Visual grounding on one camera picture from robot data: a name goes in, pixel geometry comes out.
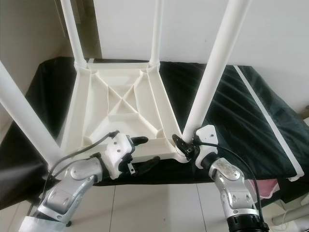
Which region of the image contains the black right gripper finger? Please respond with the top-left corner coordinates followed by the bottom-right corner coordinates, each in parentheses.
top-left (172, 134), bottom-right (189, 156)

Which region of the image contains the white plastic table top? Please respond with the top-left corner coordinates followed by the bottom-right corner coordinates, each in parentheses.
top-left (58, 59), bottom-right (189, 163)

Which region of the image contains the white plastic table leg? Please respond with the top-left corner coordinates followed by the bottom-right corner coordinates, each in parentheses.
top-left (0, 60), bottom-right (66, 163)
top-left (183, 0), bottom-right (252, 141)
top-left (150, 0), bottom-right (165, 66)
top-left (60, 0), bottom-right (90, 71)

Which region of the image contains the black metal table leg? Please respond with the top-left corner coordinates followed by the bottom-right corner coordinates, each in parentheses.
top-left (273, 181), bottom-right (309, 204)

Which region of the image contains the white round floor base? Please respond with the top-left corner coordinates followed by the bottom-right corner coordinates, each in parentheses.
top-left (270, 203), bottom-right (309, 228)

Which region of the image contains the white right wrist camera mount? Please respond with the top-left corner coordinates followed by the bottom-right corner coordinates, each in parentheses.
top-left (194, 124), bottom-right (218, 169)

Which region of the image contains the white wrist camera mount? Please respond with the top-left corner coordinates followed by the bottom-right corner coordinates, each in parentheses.
top-left (194, 124), bottom-right (218, 169)
top-left (104, 131), bottom-right (136, 180)

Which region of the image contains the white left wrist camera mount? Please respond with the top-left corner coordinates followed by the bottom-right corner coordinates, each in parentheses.
top-left (104, 131), bottom-right (136, 180)

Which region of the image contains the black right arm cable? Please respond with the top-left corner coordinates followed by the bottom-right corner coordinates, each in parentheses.
top-left (198, 140), bottom-right (267, 226)

